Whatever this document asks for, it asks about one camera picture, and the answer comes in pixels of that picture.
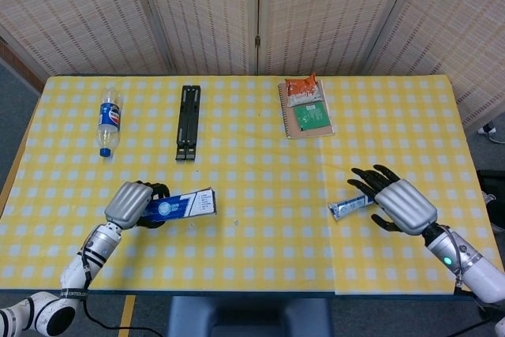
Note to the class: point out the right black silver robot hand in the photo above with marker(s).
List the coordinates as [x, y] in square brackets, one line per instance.
[406, 204]

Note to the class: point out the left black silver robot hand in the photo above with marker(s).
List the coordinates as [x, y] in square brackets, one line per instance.
[128, 203]

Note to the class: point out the blue white toothpaste tube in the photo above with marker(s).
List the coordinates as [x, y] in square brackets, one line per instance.
[349, 207]

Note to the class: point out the blue white toothpaste box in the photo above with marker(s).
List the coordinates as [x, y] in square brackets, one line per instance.
[189, 203]

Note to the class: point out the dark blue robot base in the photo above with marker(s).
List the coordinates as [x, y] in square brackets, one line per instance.
[248, 317]

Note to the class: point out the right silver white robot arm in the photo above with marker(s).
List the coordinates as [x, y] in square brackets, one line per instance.
[473, 270]

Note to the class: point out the empty Pepsi plastic bottle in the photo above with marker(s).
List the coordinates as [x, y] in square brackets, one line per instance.
[109, 116]

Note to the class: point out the black folding stand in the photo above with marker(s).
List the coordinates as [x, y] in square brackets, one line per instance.
[188, 124]

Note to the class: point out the brown spiral notebook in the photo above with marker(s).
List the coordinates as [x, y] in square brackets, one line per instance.
[315, 132]

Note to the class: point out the green card packet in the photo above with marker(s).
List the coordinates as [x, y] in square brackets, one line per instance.
[311, 116]

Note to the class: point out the yellow white checkered tablecloth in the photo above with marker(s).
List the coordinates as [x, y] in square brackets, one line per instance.
[256, 250]

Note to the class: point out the orange white snack packet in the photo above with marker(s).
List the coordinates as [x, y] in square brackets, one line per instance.
[304, 90]

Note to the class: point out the beige woven folding screen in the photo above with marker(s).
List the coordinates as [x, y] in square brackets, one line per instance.
[197, 13]

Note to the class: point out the brass screen hinge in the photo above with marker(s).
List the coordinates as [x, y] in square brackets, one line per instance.
[257, 41]

